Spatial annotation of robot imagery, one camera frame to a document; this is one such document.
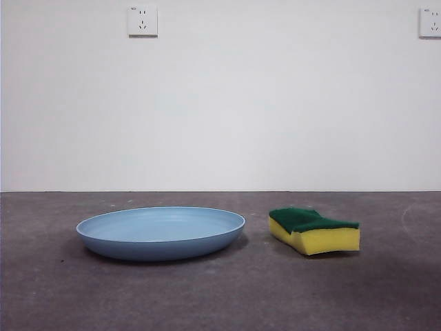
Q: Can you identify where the light blue round plate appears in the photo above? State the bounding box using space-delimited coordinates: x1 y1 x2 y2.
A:
75 205 247 261

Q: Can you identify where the yellow sponge with green pad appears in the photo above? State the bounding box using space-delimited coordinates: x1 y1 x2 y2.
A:
268 207 361 257

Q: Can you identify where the white wall socket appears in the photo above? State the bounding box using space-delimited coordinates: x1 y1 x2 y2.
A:
127 6 159 39
418 7 441 39

